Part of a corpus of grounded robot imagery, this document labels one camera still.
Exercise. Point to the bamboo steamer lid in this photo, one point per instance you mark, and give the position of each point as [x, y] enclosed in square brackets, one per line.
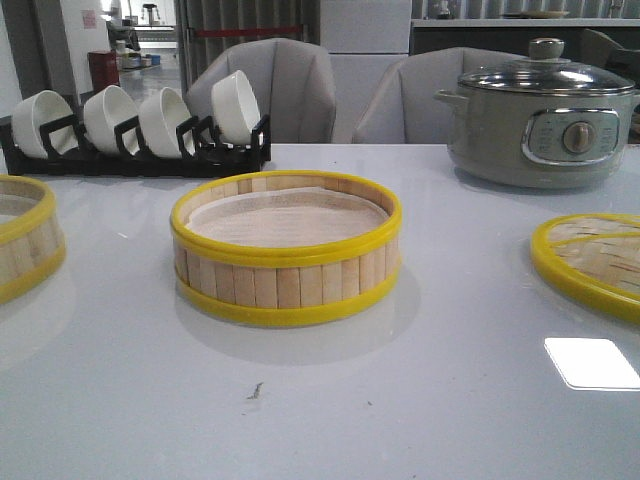
[592, 258]

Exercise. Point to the bamboo steamer tray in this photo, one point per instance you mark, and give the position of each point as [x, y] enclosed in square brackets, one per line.
[32, 242]
[287, 248]

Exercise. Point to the right grey chair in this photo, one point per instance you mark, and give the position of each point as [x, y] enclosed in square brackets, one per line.
[403, 108]

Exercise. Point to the grey chair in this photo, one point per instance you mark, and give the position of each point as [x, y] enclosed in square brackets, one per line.
[403, 108]
[293, 83]

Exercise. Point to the white bowl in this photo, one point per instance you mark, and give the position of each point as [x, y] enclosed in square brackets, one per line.
[102, 112]
[159, 117]
[30, 114]
[235, 108]

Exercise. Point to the left grey chair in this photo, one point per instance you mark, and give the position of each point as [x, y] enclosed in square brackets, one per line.
[293, 83]

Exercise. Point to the white refrigerator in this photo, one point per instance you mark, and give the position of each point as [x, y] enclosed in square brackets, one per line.
[363, 39]

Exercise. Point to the red barrier belt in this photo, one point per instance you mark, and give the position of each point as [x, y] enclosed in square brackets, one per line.
[193, 33]

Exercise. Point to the grey electric cooking pot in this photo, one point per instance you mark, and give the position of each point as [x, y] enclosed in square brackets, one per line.
[538, 141]

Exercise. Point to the black dish rack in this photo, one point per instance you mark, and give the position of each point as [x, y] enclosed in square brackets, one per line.
[202, 153]

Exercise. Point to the red bin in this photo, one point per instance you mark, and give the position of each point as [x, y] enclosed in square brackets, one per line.
[103, 69]

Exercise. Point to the dark kitchen counter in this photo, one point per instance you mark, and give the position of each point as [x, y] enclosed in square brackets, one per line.
[513, 35]

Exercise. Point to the glass pot lid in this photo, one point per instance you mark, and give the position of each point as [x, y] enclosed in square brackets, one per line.
[545, 72]

